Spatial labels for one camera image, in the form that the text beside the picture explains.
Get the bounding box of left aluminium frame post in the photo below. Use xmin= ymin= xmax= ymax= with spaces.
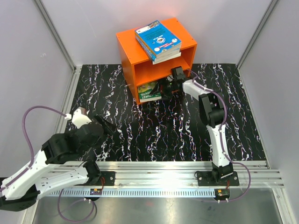
xmin=33 ymin=0 xmax=77 ymax=72

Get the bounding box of right small circuit board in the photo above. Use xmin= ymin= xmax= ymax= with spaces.
xmin=215 ymin=189 xmax=230 ymax=200

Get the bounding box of aluminium frame post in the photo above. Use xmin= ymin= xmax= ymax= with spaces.
xmin=236 ymin=0 xmax=280 ymax=70
xmin=33 ymin=0 xmax=77 ymax=72

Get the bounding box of blue 26-Storey Treehouse book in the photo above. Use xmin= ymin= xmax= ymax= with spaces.
xmin=135 ymin=35 xmax=182 ymax=61

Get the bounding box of blue back-cover book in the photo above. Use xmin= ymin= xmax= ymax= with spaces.
xmin=135 ymin=20 xmax=182 ymax=58

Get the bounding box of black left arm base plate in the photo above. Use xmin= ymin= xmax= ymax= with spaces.
xmin=95 ymin=171 xmax=116 ymax=186

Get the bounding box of orange wooden shelf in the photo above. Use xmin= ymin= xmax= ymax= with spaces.
xmin=116 ymin=17 xmax=197 ymax=105

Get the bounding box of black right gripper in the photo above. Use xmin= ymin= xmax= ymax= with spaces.
xmin=149 ymin=77 xmax=176 ymax=102

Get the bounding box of aluminium front rail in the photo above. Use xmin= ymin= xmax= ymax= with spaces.
xmin=97 ymin=161 xmax=284 ymax=189

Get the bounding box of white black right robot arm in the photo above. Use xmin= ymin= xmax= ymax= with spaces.
xmin=150 ymin=67 xmax=234 ymax=185

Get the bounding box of dark green book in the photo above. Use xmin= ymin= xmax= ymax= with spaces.
xmin=137 ymin=81 xmax=162 ymax=103

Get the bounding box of white slotted cable duct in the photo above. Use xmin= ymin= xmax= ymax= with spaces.
xmin=50 ymin=187 xmax=215 ymax=198

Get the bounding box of left small circuit board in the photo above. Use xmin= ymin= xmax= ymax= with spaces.
xmin=90 ymin=189 xmax=102 ymax=196

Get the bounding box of small circuit board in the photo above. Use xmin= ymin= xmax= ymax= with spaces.
xmin=215 ymin=189 xmax=230 ymax=200
xmin=90 ymin=189 xmax=102 ymax=196

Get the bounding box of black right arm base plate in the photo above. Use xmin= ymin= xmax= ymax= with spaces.
xmin=194 ymin=171 xmax=240 ymax=187

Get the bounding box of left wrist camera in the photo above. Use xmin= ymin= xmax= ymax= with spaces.
xmin=64 ymin=107 xmax=92 ymax=128

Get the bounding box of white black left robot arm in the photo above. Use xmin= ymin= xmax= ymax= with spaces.
xmin=0 ymin=115 xmax=116 ymax=212

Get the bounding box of right aluminium frame post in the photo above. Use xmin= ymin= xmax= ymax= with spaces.
xmin=236 ymin=0 xmax=280 ymax=70

